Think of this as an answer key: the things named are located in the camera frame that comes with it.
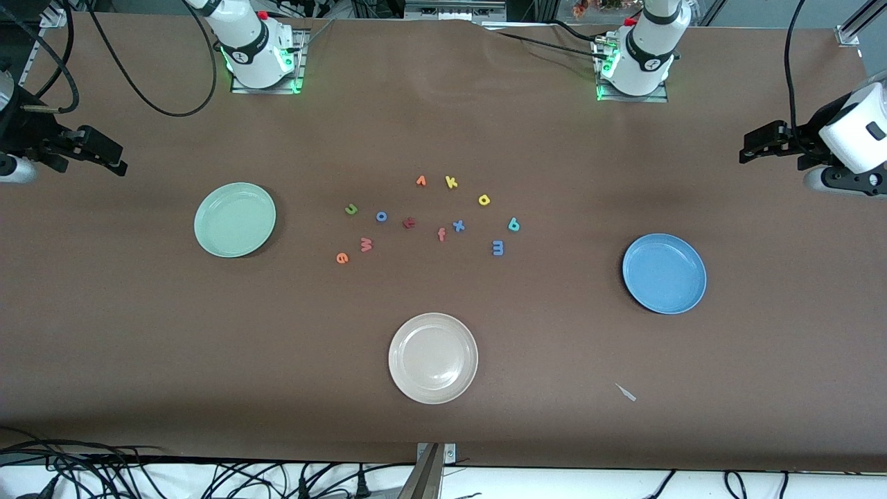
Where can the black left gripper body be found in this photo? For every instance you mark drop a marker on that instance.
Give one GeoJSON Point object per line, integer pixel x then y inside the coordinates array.
{"type": "Point", "coordinates": [802, 141]}

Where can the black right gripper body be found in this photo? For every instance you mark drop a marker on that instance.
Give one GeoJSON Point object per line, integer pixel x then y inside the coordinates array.
{"type": "Point", "coordinates": [21, 134]}

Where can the pink foam letter w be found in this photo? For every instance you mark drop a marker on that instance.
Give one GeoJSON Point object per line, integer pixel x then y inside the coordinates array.
{"type": "Point", "coordinates": [366, 244]}

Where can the blue foam letter m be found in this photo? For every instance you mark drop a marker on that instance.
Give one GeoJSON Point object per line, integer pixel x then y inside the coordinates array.
{"type": "Point", "coordinates": [497, 247]}

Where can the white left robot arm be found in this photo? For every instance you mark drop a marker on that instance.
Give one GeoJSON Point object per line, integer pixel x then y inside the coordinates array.
{"type": "Point", "coordinates": [641, 55]}

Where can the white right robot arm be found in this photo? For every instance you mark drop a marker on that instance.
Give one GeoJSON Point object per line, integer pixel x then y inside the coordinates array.
{"type": "Point", "coordinates": [249, 41]}

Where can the light green plate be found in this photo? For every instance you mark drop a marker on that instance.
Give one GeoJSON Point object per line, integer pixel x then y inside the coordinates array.
{"type": "Point", "coordinates": [234, 220]}

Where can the blue plate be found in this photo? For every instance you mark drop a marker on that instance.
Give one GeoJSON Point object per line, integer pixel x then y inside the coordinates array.
{"type": "Point", "coordinates": [664, 274]}

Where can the orange background object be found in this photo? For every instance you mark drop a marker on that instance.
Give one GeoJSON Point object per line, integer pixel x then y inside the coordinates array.
{"type": "Point", "coordinates": [581, 8]}

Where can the small white paper scrap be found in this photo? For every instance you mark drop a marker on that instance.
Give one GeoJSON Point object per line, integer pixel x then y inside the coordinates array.
{"type": "Point", "coordinates": [627, 394]}

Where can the yellow foam letter k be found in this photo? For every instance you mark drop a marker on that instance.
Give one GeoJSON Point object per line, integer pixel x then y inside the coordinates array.
{"type": "Point", "coordinates": [450, 183]}

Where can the brown table cover sheet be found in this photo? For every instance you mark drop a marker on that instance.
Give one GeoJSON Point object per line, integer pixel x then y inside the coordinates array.
{"type": "Point", "coordinates": [443, 104]}

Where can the beige plate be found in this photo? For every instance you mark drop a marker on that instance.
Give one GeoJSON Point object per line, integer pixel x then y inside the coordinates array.
{"type": "Point", "coordinates": [433, 358]}

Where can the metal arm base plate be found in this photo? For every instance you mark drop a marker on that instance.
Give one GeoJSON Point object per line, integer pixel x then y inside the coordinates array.
{"type": "Point", "coordinates": [296, 77]}
{"type": "Point", "coordinates": [658, 97]}

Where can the aluminium frame profile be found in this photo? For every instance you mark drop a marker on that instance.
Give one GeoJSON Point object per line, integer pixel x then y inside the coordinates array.
{"type": "Point", "coordinates": [856, 24]}
{"type": "Point", "coordinates": [50, 15]}

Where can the metal frame crossbar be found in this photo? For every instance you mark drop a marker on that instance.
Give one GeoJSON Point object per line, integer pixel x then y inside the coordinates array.
{"type": "Point", "coordinates": [454, 8]}

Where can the aluminium profile camera post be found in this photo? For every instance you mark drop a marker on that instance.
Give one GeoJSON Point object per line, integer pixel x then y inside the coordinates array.
{"type": "Point", "coordinates": [423, 478]}

